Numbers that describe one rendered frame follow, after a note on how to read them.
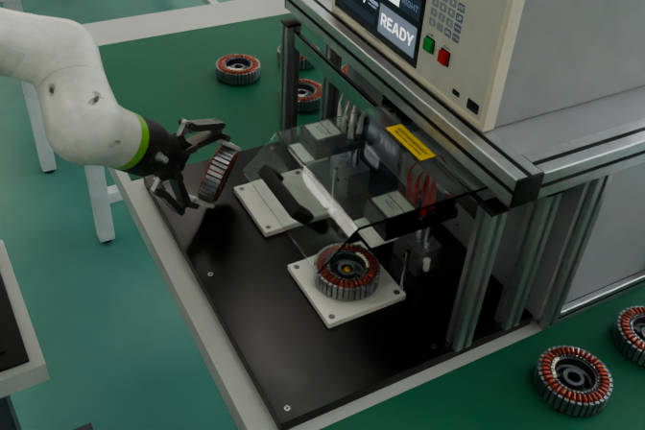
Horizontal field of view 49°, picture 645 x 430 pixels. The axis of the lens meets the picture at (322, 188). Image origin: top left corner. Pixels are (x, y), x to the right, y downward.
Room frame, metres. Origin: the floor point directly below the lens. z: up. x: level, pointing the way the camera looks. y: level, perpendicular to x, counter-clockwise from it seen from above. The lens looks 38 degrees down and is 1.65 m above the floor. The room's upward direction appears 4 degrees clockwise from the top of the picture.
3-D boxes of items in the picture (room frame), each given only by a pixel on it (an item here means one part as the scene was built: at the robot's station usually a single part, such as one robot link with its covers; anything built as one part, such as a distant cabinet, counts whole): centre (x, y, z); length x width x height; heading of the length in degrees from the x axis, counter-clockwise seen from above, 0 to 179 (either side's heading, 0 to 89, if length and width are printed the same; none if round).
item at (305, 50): (1.03, -0.08, 1.03); 0.62 x 0.01 x 0.03; 31
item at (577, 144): (1.14, -0.26, 1.09); 0.68 x 0.44 x 0.05; 31
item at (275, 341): (0.98, 0.00, 0.76); 0.64 x 0.47 x 0.02; 31
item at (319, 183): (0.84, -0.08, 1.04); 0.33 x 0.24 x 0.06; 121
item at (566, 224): (1.10, -0.21, 0.92); 0.66 x 0.01 x 0.30; 31
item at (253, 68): (1.60, 0.24, 0.77); 0.11 x 0.11 x 0.04
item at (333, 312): (0.87, -0.05, 0.78); 0.15 x 0.15 x 0.01; 31
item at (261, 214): (1.08, 0.07, 0.78); 0.15 x 0.15 x 0.01; 31
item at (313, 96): (1.50, 0.07, 0.77); 0.11 x 0.11 x 0.04
